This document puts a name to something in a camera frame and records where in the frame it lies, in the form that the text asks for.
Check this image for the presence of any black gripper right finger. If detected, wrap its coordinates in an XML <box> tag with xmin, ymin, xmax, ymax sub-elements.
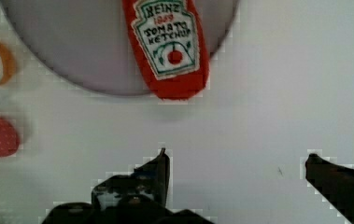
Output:
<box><xmin>304</xmin><ymin>153</ymin><xmax>354</xmax><ymax>224</ymax></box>

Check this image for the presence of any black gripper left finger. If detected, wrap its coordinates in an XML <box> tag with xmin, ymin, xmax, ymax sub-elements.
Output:
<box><xmin>92</xmin><ymin>147</ymin><xmax>170</xmax><ymax>211</ymax></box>

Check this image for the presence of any red plush ketchup bottle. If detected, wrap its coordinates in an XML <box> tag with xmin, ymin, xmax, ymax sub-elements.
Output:
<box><xmin>121</xmin><ymin>0</ymin><xmax>209</xmax><ymax>101</ymax></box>

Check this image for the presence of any grey round plate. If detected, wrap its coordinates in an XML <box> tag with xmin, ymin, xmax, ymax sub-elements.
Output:
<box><xmin>0</xmin><ymin>0</ymin><xmax>240</xmax><ymax>95</ymax></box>

